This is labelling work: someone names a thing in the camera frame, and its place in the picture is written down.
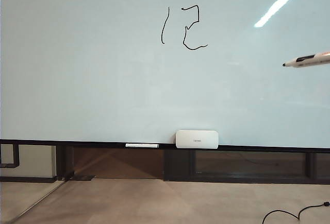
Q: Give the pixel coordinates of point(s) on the black whiteboard stand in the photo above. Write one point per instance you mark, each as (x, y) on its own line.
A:
(15, 154)

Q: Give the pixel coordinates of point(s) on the black whiteboard pen tray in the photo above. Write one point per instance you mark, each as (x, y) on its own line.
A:
(77, 143)

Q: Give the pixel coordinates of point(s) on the white marker pen with cap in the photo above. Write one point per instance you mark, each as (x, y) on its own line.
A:
(141, 145)

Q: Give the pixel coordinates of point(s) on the large white glass whiteboard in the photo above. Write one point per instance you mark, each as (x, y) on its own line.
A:
(103, 79)

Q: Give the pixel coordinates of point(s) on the dark skirting board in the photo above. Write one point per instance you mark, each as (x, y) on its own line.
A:
(25, 179)

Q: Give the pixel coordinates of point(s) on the dark door frame post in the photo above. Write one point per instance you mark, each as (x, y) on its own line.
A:
(64, 162)

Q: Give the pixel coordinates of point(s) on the white whiteboard eraser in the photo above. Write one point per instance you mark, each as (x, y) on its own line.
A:
(197, 139)

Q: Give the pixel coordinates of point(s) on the white whiteboard marker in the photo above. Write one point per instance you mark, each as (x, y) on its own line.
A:
(309, 59)

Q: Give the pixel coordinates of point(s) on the dark framed glass partition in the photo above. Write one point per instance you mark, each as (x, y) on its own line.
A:
(178, 164)

